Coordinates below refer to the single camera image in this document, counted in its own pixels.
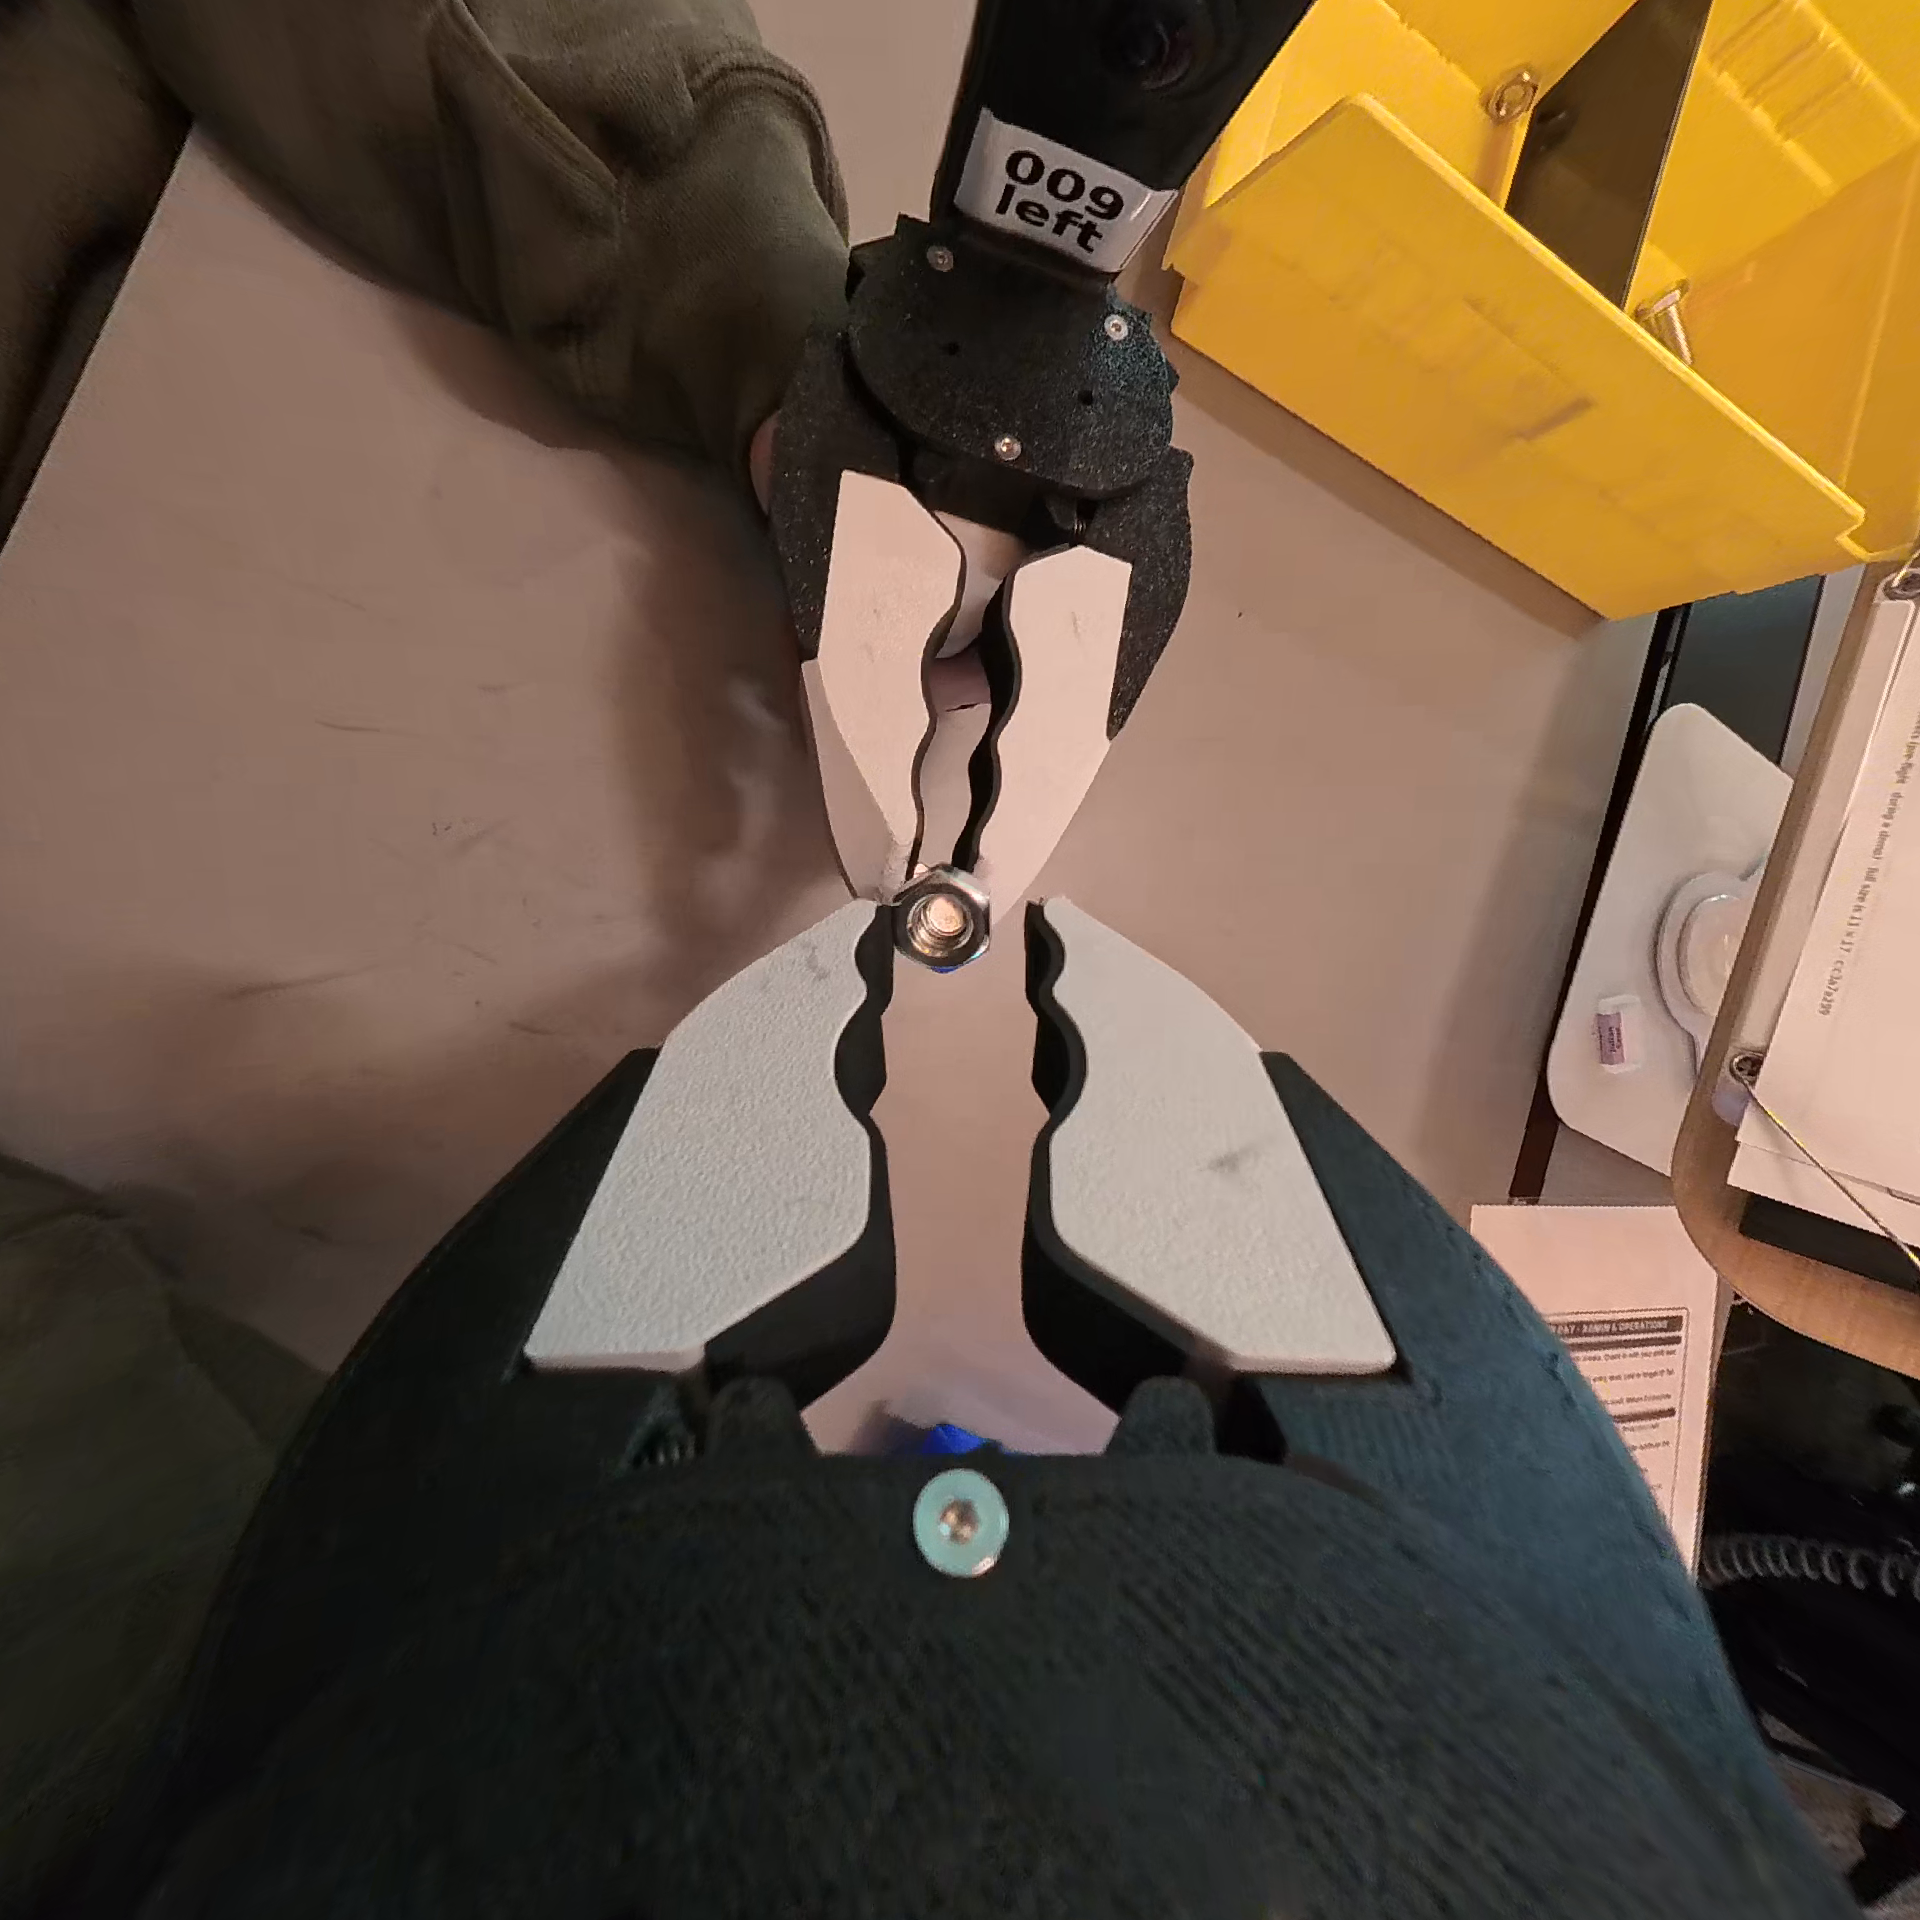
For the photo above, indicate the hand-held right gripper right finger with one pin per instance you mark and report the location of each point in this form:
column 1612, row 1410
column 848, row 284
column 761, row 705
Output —
column 1200, row 1184

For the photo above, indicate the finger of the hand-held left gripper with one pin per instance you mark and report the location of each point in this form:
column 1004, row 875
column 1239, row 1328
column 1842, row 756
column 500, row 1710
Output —
column 878, row 628
column 1071, row 675

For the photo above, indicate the grey desk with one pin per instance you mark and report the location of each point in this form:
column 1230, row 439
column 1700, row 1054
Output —
column 375, row 749

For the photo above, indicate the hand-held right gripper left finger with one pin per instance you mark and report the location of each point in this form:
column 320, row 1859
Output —
column 707, row 1170

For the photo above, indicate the laminated paper sheet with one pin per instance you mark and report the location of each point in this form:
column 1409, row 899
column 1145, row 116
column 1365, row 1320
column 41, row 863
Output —
column 1605, row 1320

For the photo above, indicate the wooden document stand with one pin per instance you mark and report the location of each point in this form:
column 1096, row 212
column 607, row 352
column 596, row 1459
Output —
column 1637, row 839

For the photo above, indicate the printed instruction sheet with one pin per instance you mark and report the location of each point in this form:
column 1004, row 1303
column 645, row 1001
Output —
column 1860, row 975

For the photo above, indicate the black bin divider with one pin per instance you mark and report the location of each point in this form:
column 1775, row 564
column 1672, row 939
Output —
column 1605, row 135

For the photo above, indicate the person's left forearm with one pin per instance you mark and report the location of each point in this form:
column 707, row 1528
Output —
column 602, row 199

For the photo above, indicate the person's olive sweater torso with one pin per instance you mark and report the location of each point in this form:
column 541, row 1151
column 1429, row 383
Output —
column 121, row 1501

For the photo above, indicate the small purple white block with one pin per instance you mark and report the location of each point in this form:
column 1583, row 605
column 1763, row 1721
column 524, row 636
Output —
column 1612, row 1032

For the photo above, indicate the steel hex bolt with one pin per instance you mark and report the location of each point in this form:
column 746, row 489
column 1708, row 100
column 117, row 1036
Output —
column 1671, row 324
column 941, row 916

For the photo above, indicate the yellow plastic bin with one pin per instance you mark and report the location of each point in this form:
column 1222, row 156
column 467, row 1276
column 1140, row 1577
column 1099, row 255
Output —
column 1497, row 378

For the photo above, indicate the person's left hand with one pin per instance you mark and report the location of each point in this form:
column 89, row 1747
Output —
column 761, row 470

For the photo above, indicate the blue plastic bin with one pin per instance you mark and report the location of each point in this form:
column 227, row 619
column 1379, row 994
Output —
column 929, row 1438

